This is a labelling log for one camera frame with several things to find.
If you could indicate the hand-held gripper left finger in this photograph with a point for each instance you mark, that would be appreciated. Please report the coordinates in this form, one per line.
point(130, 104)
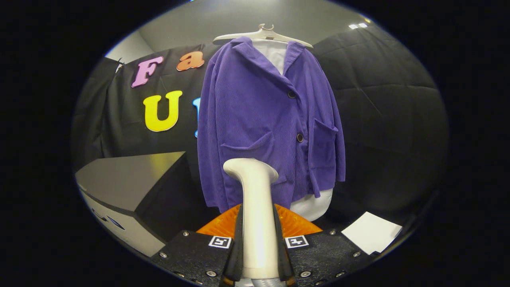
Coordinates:
point(238, 255)

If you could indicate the white garment steamer head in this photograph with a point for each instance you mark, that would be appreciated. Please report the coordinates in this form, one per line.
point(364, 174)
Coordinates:
point(257, 219)

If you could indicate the black backdrop cloth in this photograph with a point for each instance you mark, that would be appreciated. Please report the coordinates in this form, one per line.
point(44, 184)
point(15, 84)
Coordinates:
point(390, 119)

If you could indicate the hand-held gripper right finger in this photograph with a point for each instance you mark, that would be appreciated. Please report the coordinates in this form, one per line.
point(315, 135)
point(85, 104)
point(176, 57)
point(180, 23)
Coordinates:
point(281, 255)

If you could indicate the white shirt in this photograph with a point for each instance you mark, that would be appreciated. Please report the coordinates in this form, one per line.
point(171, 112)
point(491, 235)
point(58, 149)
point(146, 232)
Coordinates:
point(273, 54)

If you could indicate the ceiling light panel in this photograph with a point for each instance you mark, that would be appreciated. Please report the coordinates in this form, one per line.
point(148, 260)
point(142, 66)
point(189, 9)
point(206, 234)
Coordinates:
point(357, 26)

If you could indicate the white plastic clothes hanger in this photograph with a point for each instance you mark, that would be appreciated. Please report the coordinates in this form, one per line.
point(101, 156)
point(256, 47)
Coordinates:
point(263, 35)

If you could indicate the white paper sheet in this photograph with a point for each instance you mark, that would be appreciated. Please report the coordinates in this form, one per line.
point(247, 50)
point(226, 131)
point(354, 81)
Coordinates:
point(372, 233)

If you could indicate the grey cabinet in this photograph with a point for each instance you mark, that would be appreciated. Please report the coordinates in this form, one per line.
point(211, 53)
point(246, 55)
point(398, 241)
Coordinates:
point(127, 179)

